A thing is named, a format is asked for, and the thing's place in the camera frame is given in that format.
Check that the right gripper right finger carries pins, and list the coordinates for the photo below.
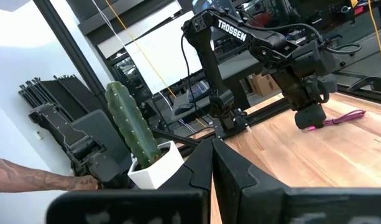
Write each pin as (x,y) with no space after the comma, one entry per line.
(271,205)

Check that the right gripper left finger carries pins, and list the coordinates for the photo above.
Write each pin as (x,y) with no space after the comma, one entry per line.
(177,202)

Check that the person's forearm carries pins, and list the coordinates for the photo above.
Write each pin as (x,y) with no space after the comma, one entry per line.
(25,175)

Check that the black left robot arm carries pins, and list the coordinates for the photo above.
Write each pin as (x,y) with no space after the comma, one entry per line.
(240,34)

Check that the potted cactus in white pot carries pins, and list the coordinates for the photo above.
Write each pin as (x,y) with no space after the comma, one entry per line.
(159,172)

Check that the cardboard box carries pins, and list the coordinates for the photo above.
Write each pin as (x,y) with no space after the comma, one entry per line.
(264,84)

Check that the green cactus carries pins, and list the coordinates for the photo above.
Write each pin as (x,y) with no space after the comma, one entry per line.
(131,124)

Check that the black computer mouse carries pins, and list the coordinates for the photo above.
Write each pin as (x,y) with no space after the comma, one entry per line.
(183,108)

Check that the person's hand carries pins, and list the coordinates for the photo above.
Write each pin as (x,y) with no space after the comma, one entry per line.
(83,183)

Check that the black folded rack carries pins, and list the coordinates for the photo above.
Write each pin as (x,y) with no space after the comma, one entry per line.
(69,130)

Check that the white board panel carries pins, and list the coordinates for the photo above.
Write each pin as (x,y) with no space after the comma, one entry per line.
(168,53)

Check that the black frame clamp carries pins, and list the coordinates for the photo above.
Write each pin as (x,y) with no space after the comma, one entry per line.
(365,82)

